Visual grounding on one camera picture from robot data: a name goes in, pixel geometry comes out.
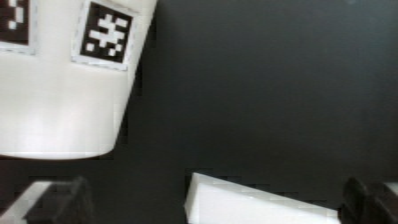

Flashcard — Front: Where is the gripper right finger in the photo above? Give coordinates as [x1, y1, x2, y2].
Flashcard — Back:
[339, 178, 398, 224]

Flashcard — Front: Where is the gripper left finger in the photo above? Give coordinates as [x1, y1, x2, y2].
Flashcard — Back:
[0, 177, 95, 224]

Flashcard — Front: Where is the white lamp shade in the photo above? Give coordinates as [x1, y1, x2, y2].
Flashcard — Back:
[0, 0, 157, 160]

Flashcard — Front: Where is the white left rail block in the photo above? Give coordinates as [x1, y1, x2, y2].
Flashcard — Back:
[184, 173, 340, 224]

